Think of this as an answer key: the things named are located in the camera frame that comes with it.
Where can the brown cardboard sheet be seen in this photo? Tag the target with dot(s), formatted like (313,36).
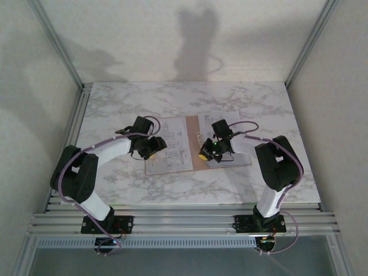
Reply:
(192,138)

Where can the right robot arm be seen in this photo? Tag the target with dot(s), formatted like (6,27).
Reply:
(279,166)

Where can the aluminium rail bench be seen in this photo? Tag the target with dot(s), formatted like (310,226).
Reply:
(184,221)

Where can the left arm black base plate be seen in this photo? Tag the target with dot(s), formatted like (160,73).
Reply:
(126,224)

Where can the aluminium side rail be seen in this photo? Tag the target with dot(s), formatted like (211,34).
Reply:
(79,120)

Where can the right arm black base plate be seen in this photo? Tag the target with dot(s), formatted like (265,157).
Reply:
(244,224)

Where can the aluminium frame post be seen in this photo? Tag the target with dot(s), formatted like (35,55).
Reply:
(310,43)
(57,43)

